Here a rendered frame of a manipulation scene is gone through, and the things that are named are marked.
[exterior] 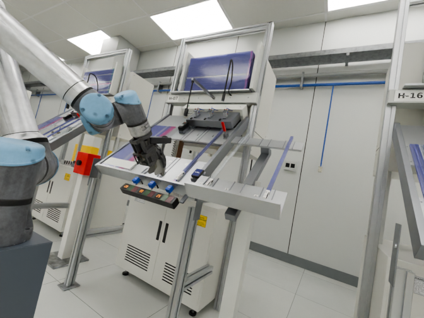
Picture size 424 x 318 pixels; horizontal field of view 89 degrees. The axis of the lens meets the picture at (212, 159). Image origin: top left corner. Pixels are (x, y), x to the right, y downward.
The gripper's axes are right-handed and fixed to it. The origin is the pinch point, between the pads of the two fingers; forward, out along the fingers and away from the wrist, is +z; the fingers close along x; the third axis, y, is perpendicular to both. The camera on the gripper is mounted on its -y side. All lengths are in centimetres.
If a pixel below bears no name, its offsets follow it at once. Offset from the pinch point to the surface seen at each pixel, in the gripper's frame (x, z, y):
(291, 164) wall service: 18, 115, -167
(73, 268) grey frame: -60, 54, 39
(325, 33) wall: 31, -3, -290
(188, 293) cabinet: 2, 73, 17
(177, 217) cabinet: -15.9, 46.3, -9.8
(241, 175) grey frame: 12, 37, -47
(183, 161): -6.1, 9.9, -20.0
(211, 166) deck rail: 9.9, 11.0, -21.6
